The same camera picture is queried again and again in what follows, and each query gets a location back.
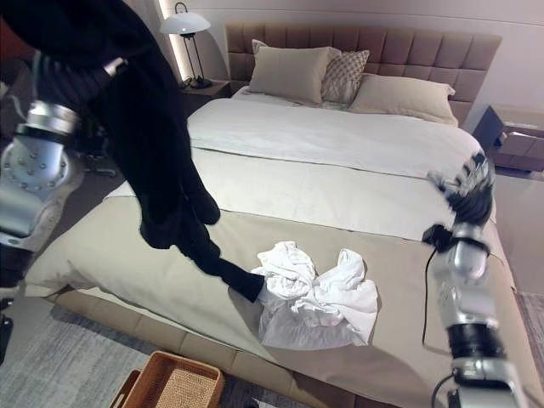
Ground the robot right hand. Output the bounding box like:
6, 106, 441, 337
427, 150, 498, 225

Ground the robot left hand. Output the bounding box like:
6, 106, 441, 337
31, 49, 129, 112

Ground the black garment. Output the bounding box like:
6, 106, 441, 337
0, 0, 267, 303

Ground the dark cabinet with drawer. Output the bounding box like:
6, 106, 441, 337
471, 103, 544, 173

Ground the long beige pillow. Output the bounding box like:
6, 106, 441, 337
348, 72, 460, 128

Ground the white shade table lamp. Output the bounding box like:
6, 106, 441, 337
158, 1, 213, 91

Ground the dark bedside table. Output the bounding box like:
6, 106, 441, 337
178, 78, 233, 112

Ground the white duvet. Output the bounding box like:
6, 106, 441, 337
105, 85, 498, 243

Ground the patterned cushion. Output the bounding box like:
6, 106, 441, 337
320, 49, 371, 105

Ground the beige bed cover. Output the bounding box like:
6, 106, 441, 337
25, 186, 544, 408

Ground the white crumpled garment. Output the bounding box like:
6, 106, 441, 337
250, 240, 380, 348

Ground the white pillow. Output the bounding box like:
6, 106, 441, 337
250, 38, 275, 57

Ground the large beige pillow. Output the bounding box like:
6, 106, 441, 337
246, 45, 342, 105

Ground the grey floor rug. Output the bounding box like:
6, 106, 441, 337
0, 296, 307, 408

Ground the woven wicker basket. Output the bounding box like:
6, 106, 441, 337
108, 350, 226, 408

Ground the vertical wall light strip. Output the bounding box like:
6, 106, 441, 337
157, 0, 189, 82

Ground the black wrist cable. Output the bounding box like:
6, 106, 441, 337
422, 246, 452, 356

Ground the beige upholstered bed frame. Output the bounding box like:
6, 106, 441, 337
46, 20, 544, 408

